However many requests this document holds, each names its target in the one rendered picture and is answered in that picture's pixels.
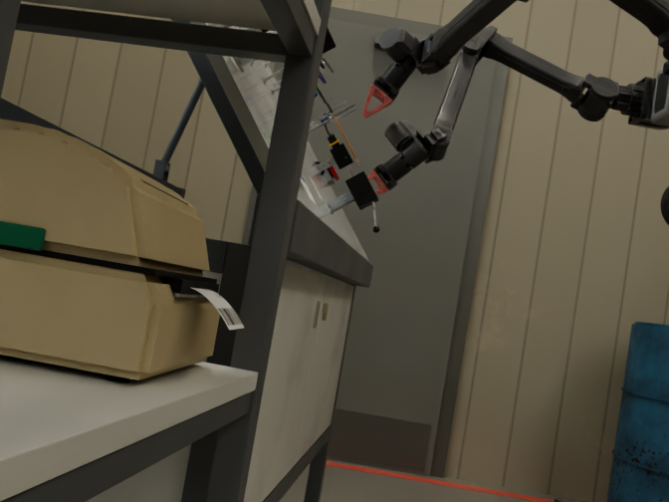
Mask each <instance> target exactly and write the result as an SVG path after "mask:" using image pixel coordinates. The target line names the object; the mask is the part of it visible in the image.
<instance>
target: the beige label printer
mask: <svg viewBox="0 0 669 502"><path fill-rule="evenodd" d="M202 270H206V271H210V270H209V262H208V254H207V247H206V239H205V232H204V224H203V221H202V220H200V219H199V218H198V215H197V209H196V208H195V207H193V206H192V205H191V204H190V203H189V202H187V201H186V200H184V199H183V198H182V197H181V196H180V195H179V194H177V193H176V192H174V191H173V190H171V189H169V188H167V187H166V186H164V185H162V184H161V183H159V182H157V181H156V180H154V179H152V178H150V177H148V176H146V175H145V174H143V173H141V172H139V171H137V170H135V169H134V168H132V167H130V166H128V165H126V164H124V163H123V162H121V161H119V160H117V159H115V158H114V157H112V156H110V155H108V154H106V153H104V152H103V151H101V150H99V149H97V148H95V147H93V146H92V145H90V144H88V143H86V142H84V141H82V140H80V139H78V138H76V137H73V136H70V135H67V134H65V133H63V132H61V131H59V130H56V129H53V128H47V127H42V126H39V125H32V124H29V123H27V122H25V121H21V122H15V121H9V120H2V119H0V355H3V356H8V357H14V358H19V359H25V360H30V361H35V362H41V363H46V364H51V365H57V366H62V367H67V368H73V369H78V370H83V371H89V372H94V373H99V374H105V375H106V378H105V379H106V380H109V381H114V382H124V383H127V382H130V380H131V379H136V380H141V379H145V378H148V377H154V376H157V375H160V374H164V373H167V372H171V371H174V370H177V369H181V368H184V367H187V366H191V365H194V364H198V363H201V362H204V361H205V358H207V357H210V356H213V351H214V345H215V340H216V334H217V329H218V323H219V318H220V314H219V312H218V311H217V309H216V308H215V307H214V305H213V304H212V303H211V302H210V301H209V300H208V299H207V298H206V297H205V296H203V295H202V294H201V293H199V292H197V291H196V290H194V289H191V288H198V289H208V290H211V291H213V292H215V293H217V294H218V289H219V284H216V283H217V279H212V278H206V277H203V272H202Z"/></svg>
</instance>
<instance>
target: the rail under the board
mask: <svg viewBox="0 0 669 502"><path fill-rule="evenodd" d="M260 197H261V194H257V197H256V202H255V208H254V213H253V219H252V225H251V230H250V236H249V241H248V244H249V245H252V241H253V236H254V230H255V225H256V219H257V214H258V208H259V203H260ZM287 260H290V261H292V262H295V263H297V264H300V265H302V266H305V267H308V268H310V269H313V270H315V271H318V272H321V273H323V274H326V275H328V276H331V277H333V278H336V279H339V280H341V281H344V282H346V283H349V284H352V285H355V286H361V287H367V288H369V287H370V281H371V276H372V270H373V266H372V265H371V264H370V263H369V262H368V261H367V260H366V259H364V258H363V257H362V256H361V255H360V254H359V253H358V252H356V251H355V250H354V249H353V248H352V247H351V246H350V245H348V244H347V243H346V242H345V241H344V240H343V239H342V238H341V237H339V236H338V235H337V234H336V233H335V232H334V231H333V230H331V229H330V228H329V227H328V226H327V225H326V224H325V223H323V222H322V221H321V220H320V219H319V218H318V217H317V216H316V215H315V214H314V213H313V212H312V211H311V210H310V209H309V208H307V207H306V206H305V205H304V204H303V203H302V202H301V201H299V200H298V199H297V203H296V208H295V214H294V220H293V225H292V231H291V237H290V242H289V248H288V254H287Z"/></svg>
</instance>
